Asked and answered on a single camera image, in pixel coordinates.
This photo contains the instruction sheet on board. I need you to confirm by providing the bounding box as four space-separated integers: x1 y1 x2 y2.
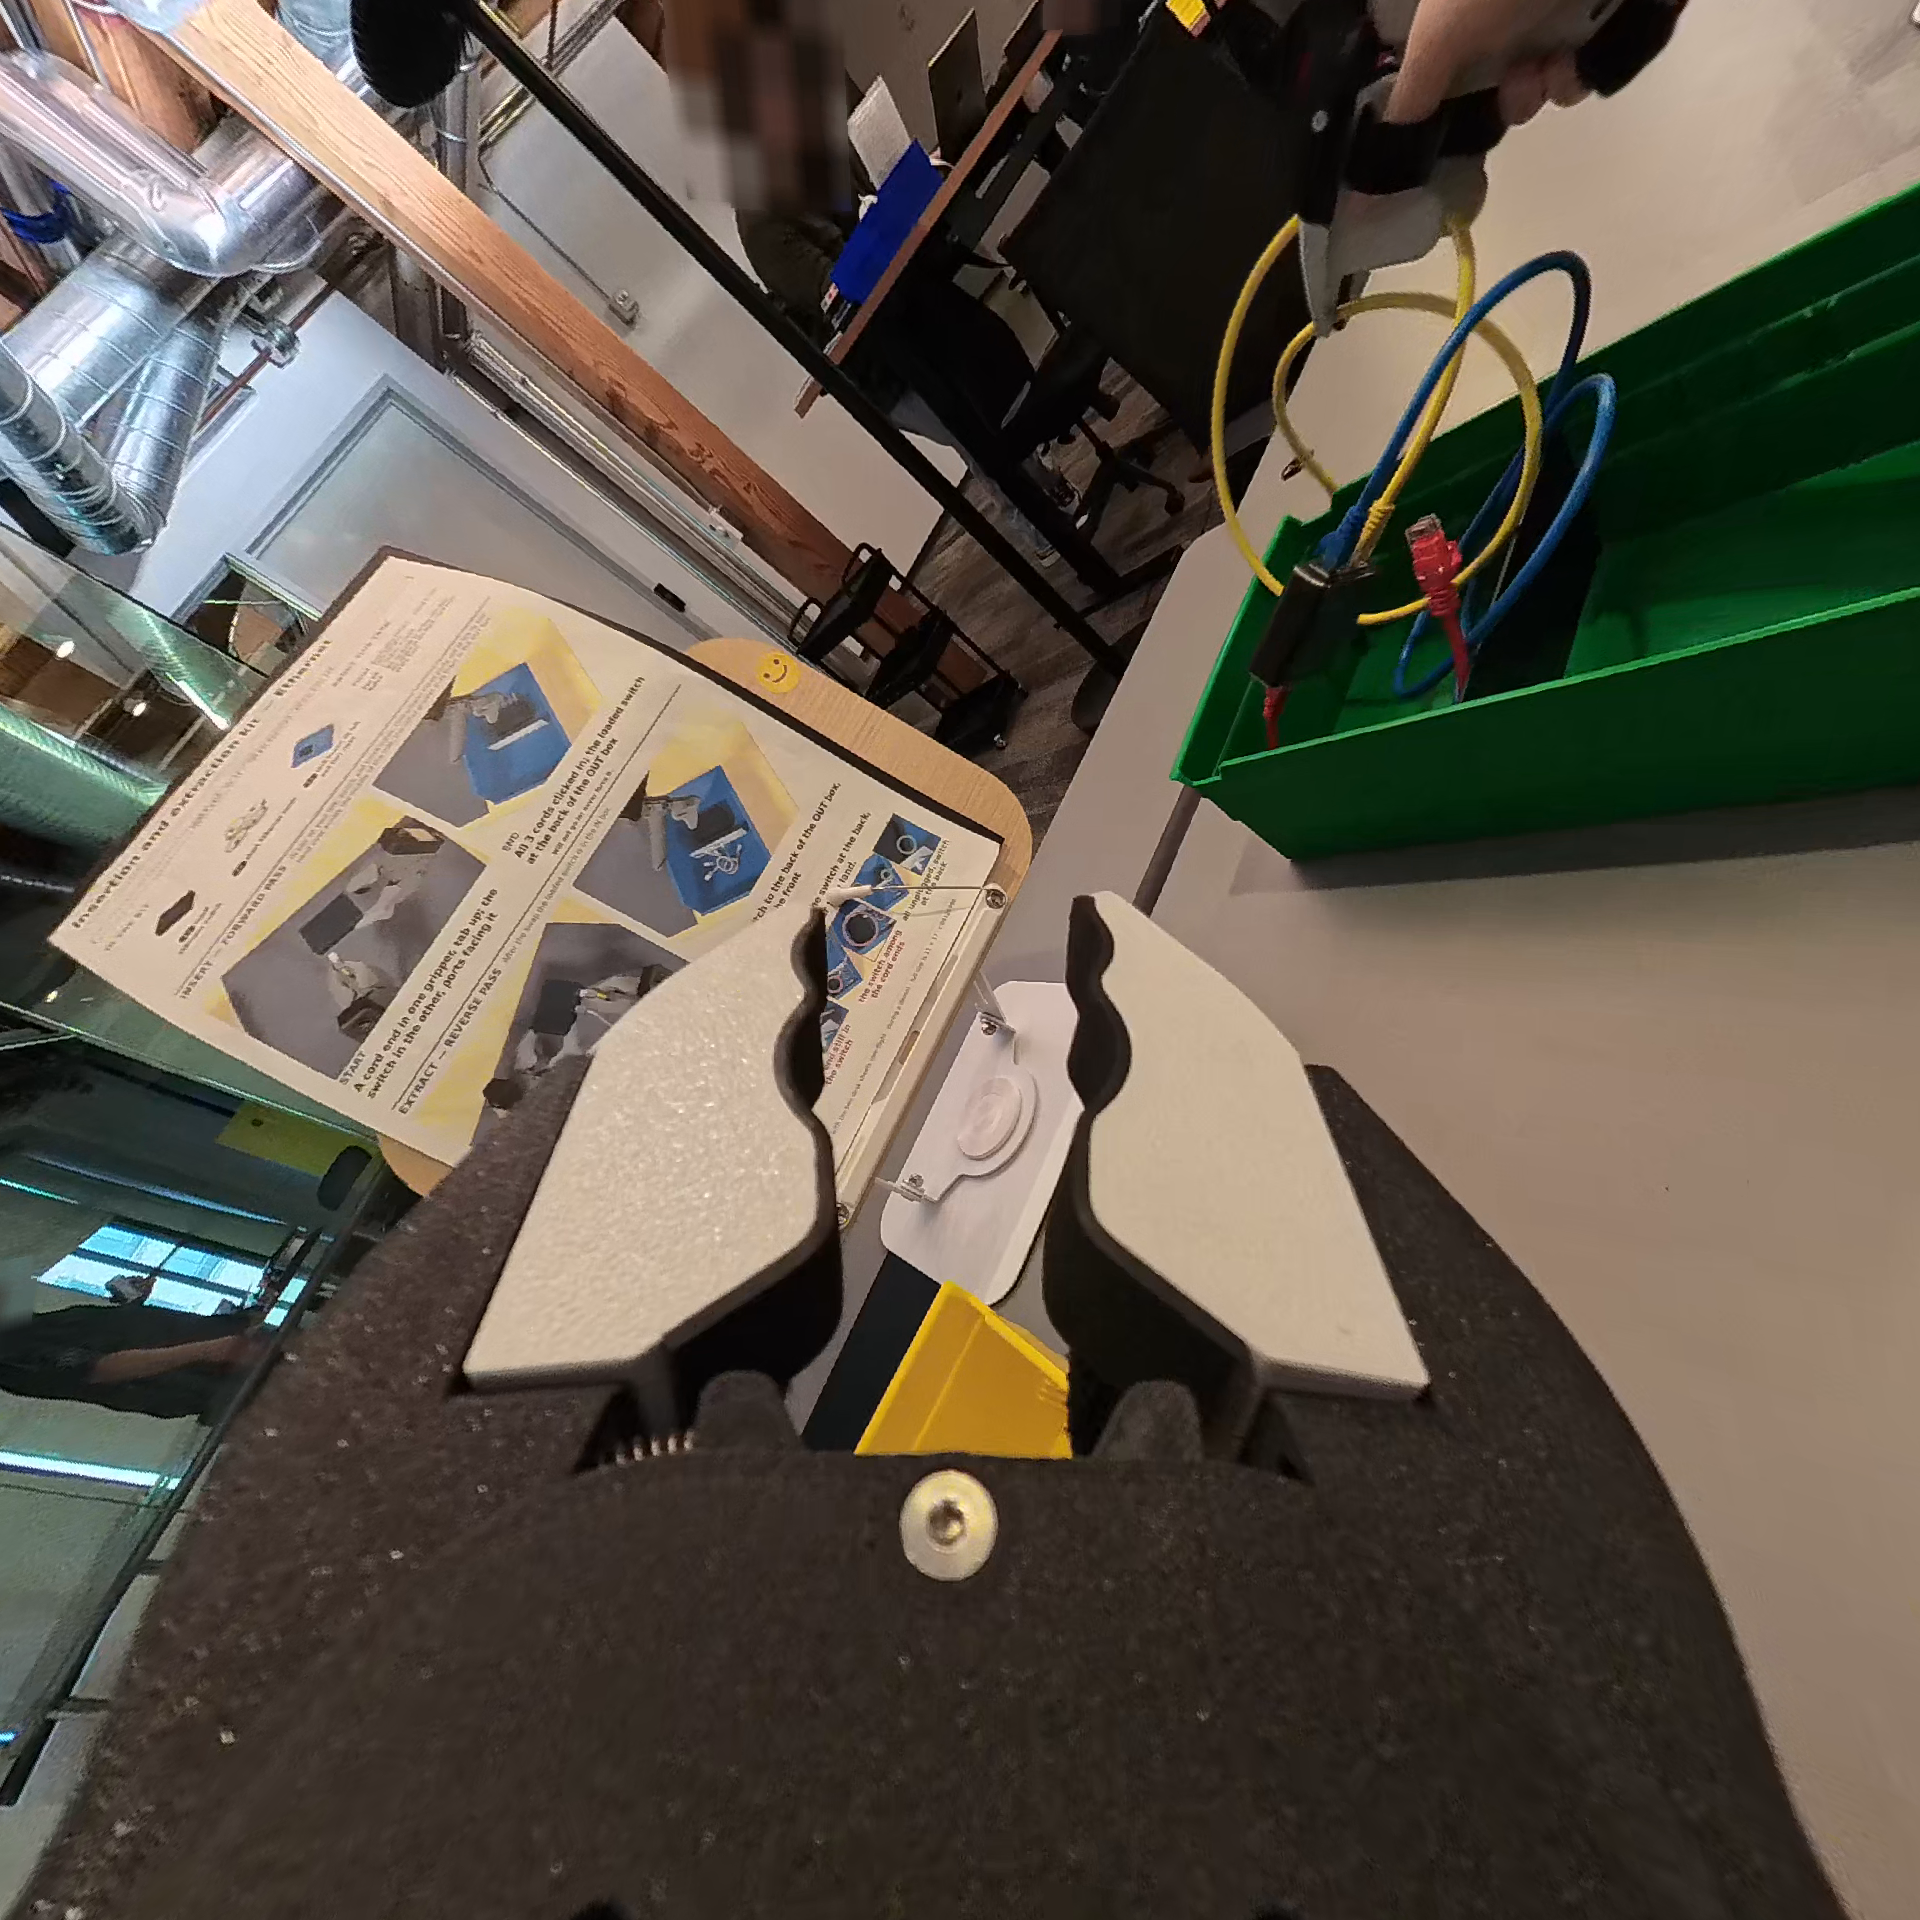
377 638 1036 1205

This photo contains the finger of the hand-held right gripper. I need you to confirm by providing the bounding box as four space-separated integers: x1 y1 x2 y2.
1299 157 1490 330

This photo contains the yellow ethernet cable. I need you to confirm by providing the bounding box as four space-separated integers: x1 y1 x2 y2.
1210 214 1548 626

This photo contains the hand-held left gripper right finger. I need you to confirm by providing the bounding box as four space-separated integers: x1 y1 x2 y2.
1043 887 1431 1407

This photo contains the black wire cart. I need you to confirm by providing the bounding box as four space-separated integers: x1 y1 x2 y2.
789 540 1031 755

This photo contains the silver ventilation duct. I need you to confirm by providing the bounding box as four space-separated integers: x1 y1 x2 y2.
0 43 363 559

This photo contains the black ethernet port box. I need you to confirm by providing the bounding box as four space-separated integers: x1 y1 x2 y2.
1249 558 1370 687

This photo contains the wooden support beam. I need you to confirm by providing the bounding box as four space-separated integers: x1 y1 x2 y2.
24 0 904 604

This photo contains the black flat mat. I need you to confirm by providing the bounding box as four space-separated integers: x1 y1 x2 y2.
789 1253 943 1453

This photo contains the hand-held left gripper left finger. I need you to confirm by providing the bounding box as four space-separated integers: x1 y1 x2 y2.
459 901 846 1400

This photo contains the blue storage bin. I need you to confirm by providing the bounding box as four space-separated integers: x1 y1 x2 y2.
832 138 951 306

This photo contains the black office chair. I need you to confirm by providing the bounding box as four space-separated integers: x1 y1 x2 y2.
995 26 1312 454

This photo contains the green plastic bin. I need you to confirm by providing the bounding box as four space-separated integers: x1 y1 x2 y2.
1168 185 1920 868

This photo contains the red ethernet cable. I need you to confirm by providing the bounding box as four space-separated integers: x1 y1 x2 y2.
1255 510 1472 755

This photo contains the yellow plastic bin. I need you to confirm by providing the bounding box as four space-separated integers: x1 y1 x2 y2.
851 1282 1077 1462

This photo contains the white flat tray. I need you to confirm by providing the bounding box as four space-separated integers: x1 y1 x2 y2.
879 978 1087 1307

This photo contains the blue ethernet cable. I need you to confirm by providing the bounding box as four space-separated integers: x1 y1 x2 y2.
1339 247 1622 707

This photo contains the printed instruction poster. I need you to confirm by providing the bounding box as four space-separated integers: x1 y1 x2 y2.
48 548 1004 1192

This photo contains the person's right hand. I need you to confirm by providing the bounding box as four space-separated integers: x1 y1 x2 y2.
1383 0 1611 131

